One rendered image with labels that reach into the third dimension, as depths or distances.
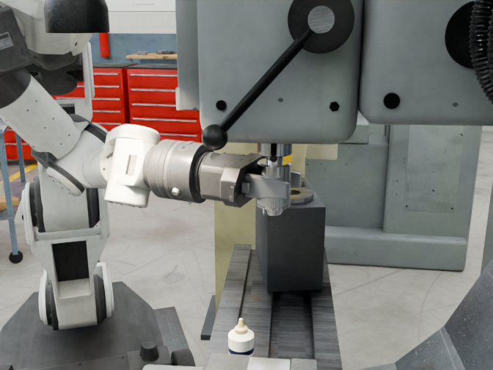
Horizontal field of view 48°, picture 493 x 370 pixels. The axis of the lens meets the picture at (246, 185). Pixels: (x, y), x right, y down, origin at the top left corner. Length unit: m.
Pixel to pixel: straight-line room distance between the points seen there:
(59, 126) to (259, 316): 0.51
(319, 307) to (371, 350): 1.59
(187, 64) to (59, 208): 0.75
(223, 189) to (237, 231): 1.92
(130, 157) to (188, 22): 0.23
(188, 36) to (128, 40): 9.41
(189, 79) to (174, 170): 0.13
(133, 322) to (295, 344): 0.85
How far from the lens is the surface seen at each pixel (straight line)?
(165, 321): 2.11
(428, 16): 0.64
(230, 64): 0.65
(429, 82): 0.64
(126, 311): 1.85
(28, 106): 1.03
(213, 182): 0.76
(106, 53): 10.13
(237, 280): 1.24
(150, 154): 0.83
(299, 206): 1.14
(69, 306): 1.62
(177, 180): 0.79
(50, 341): 1.76
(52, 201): 1.41
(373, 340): 2.80
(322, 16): 0.61
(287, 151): 0.75
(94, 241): 1.47
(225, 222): 2.65
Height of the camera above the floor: 1.46
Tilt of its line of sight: 17 degrees down
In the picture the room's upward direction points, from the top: straight up
